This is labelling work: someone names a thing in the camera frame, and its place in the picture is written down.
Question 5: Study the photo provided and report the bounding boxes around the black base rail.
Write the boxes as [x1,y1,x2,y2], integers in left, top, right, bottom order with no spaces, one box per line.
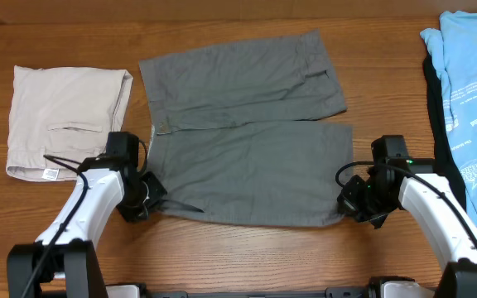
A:
[41,281,435,298]

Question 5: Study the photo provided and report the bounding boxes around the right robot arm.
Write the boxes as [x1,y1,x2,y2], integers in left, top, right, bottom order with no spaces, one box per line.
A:
[337,135,477,298]

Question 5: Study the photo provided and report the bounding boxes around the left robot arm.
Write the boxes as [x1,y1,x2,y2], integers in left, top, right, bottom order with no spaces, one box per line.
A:
[7,132,166,298]

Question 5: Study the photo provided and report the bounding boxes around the light blue printed t-shirt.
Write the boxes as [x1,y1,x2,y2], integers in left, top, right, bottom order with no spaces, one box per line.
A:
[420,11,477,227]

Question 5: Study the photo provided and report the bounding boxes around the folded beige shorts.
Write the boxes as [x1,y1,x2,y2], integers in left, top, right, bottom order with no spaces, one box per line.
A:
[6,66,133,182]

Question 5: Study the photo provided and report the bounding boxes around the grey shorts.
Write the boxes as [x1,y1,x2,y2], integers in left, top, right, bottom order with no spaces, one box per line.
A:
[139,31,353,227]

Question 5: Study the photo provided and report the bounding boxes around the black garment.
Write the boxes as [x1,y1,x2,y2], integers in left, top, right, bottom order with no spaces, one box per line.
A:
[422,53,468,210]

